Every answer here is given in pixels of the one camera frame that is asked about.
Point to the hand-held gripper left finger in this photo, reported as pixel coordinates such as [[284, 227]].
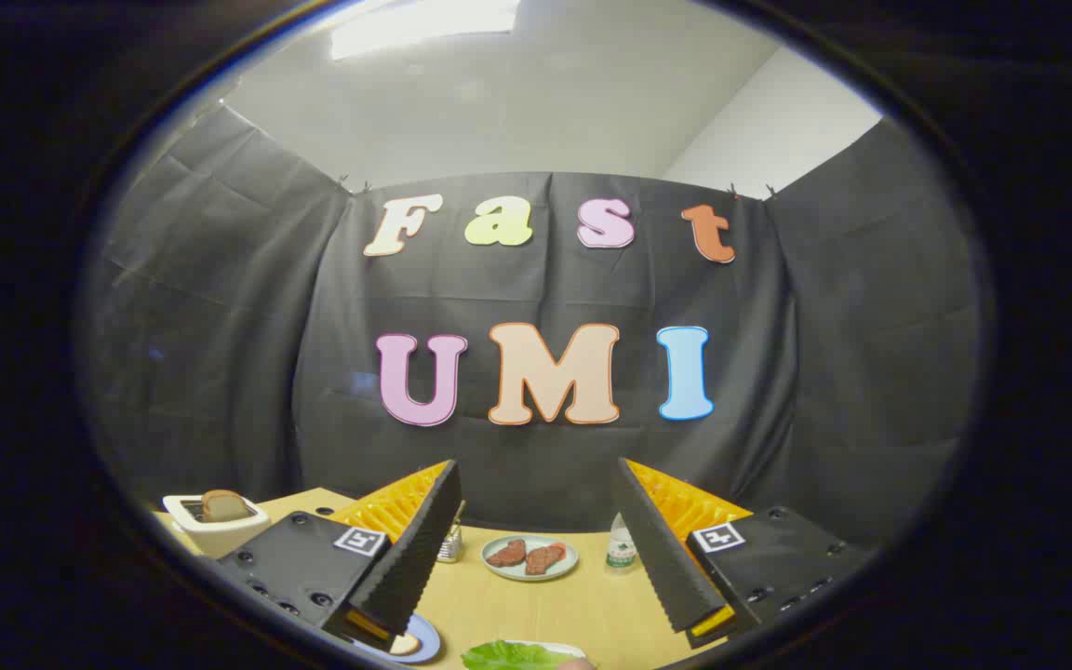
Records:
[[415, 558]]

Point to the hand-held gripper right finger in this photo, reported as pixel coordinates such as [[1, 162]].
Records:
[[662, 558]]

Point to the green lettuce leaf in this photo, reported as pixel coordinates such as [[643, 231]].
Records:
[[508, 657]]

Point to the toasted bread slice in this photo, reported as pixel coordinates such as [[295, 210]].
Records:
[[224, 505]]

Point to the clear plastic water bottle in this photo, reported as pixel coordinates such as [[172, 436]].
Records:
[[621, 554]]

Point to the blue plate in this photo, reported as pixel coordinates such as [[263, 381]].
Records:
[[426, 642]]

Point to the bread slice under ham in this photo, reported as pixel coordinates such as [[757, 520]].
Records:
[[406, 644]]

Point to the brown meat patty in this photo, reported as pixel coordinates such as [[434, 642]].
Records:
[[543, 558], [506, 554]]

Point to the pale green plate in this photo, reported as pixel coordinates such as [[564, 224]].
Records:
[[531, 576]]

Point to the white plate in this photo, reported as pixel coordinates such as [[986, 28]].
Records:
[[566, 648]]

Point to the white toaster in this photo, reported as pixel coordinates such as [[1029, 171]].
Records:
[[220, 538]]

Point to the black backdrop cloth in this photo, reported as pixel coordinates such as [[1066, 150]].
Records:
[[220, 326]]

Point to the ceiling light panel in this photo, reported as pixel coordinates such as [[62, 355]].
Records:
[[424, 23]]

